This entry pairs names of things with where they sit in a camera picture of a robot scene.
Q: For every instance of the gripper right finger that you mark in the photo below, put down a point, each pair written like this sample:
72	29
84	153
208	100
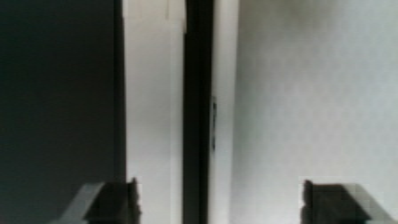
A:
340	205

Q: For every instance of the white front fence bar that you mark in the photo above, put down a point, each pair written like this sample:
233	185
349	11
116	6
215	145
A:
155	26

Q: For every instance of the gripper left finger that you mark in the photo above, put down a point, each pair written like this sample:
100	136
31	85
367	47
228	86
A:
104	205

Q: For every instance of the white desk top tray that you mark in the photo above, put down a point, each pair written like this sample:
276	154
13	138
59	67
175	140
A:
306	97

